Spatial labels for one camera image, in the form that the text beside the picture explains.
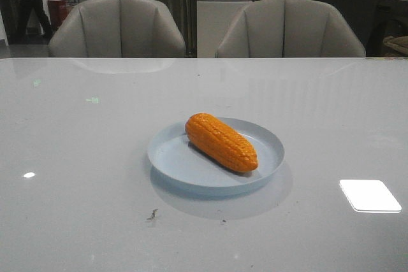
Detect person in dark clothes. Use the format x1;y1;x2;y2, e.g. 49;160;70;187
12;0;53;43

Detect white refrigerator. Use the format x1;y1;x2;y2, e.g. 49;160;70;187
196;0;255;58

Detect beige chair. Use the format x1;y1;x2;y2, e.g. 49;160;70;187
215;0;366;58
48;0;186;58

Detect red fire extinguisher box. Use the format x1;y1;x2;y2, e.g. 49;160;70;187
47;0;68;30

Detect beige chair right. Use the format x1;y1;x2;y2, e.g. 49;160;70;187
215;0;366;58

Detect beige chair left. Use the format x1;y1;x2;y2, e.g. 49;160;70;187
48;0;186;58

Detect light blue round plate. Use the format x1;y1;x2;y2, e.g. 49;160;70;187
147;116;286;196

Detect orange corn cob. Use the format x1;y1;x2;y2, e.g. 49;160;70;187
185;113;258;173

